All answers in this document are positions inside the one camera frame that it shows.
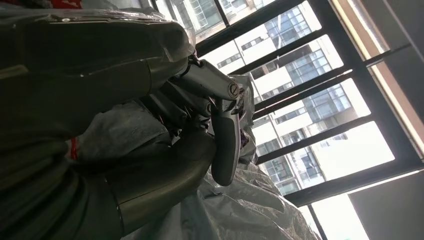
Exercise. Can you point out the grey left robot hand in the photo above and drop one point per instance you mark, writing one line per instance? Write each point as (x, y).
(82, 73)

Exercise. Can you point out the grey plastic-wrapped package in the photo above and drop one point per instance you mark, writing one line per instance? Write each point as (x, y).
(251, 212)

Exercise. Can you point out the red printed item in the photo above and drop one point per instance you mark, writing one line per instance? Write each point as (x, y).
(66, 3)

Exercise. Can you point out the ribbed grey left arm sleeve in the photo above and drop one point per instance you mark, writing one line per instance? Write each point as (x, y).
(30, 205)

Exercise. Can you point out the high-rise building outside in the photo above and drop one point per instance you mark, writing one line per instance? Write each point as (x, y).
(275, 79)

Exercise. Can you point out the white panel board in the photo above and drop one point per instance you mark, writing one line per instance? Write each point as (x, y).
(391, 212)

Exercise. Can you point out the black window frame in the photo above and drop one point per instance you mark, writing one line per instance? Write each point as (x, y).
(331, 134)

